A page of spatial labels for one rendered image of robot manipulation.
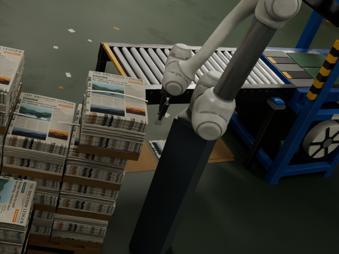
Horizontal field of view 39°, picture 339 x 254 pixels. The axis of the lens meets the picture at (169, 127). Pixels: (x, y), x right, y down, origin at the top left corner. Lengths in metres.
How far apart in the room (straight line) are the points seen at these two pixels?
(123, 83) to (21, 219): 0.79
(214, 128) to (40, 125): 0.85
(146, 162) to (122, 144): 1.40
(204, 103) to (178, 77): 0.17
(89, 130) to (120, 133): 0.14
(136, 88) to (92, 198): 0.60
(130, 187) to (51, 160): 1.14
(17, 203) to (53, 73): 2.21
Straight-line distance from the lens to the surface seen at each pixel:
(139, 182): 3.41
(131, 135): 2.15
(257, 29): 1.90
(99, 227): 2.62
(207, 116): 2.02
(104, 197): 2.46
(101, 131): 2.14
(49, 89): 4.10
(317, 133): 3.85
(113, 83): 2.34
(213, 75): 2.22
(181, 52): 2.12
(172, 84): 1.97
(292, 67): 3.87
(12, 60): 2.35
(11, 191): 2.34
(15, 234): 2.26
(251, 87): 3.31
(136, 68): 3.06
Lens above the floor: 2.28
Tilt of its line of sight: 35 degrees down
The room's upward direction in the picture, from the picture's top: 19 degrees clockwise
